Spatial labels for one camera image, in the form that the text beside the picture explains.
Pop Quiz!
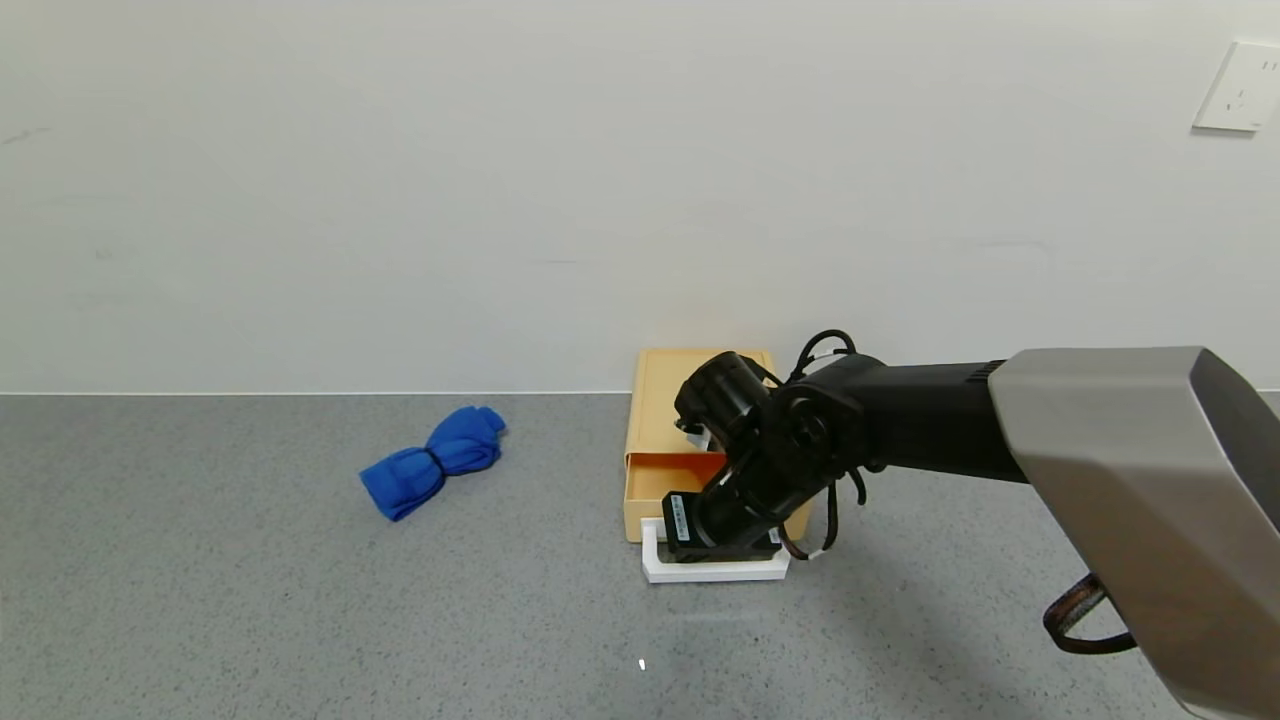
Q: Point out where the yellow drawer with white handle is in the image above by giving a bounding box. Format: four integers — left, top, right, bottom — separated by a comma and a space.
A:
623, 452, 814, 585

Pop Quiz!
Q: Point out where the blue rolled cloth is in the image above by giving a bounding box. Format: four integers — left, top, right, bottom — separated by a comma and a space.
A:
359, 405, 507, 523

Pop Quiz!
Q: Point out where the black camera cable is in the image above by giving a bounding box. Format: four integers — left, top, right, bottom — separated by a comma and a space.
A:
793, 329, 859, 387

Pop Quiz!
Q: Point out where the black cable with white tag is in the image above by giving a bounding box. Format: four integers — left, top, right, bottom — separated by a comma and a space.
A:
778, 465, 869, 563

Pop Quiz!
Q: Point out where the dark arm cable loop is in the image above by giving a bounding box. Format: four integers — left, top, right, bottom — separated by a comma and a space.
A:
1042, 574, 1138, 657

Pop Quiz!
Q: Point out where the white wall outlet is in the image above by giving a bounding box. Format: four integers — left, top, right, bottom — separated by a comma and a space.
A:
1193, 40, 1280, 134

